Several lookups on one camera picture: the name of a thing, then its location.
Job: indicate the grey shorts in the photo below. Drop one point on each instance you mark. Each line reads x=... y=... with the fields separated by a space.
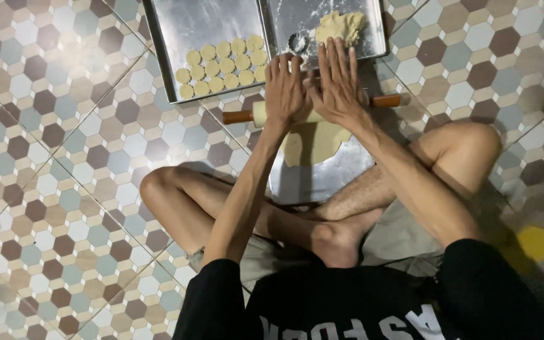
x=394 y=236

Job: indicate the lump of yellow dough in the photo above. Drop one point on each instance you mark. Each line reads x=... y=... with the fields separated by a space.
x=340 y=27

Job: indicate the round metal cookie cutter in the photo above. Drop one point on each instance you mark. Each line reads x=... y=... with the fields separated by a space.
x=297 y=43

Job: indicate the person's left leg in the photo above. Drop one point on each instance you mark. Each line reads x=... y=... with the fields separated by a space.
x=182 y=203

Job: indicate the group of round dough cookies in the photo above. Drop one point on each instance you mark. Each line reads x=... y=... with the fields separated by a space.
x=222 y=68

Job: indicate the flat rolled dough sheet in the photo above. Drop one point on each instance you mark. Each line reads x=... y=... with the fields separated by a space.
x=312 y=144

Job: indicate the floured metal tray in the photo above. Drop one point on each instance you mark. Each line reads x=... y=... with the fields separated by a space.
x=295 y=19

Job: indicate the person's left hand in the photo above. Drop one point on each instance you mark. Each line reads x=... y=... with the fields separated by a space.
x=285 y=97

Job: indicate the metal baking tray with cookies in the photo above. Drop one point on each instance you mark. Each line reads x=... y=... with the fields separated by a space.
x=196 y=28

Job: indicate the yellow and grey mat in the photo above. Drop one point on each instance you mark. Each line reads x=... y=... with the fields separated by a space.
x=541 y=245

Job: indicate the person's right hand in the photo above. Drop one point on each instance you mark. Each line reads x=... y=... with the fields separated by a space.
x=340 y=97

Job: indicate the metal tray under dough sheet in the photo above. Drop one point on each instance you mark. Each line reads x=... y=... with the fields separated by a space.
x=314 y=182

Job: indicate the black printed shirt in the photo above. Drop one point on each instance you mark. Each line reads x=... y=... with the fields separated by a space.
x=347 y=307

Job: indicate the person's leg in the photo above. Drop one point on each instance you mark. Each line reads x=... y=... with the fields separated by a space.
x=446 y=151
x=182 y=203

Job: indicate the person's right leg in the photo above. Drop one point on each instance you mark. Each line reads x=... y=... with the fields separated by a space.
x=446 y=151

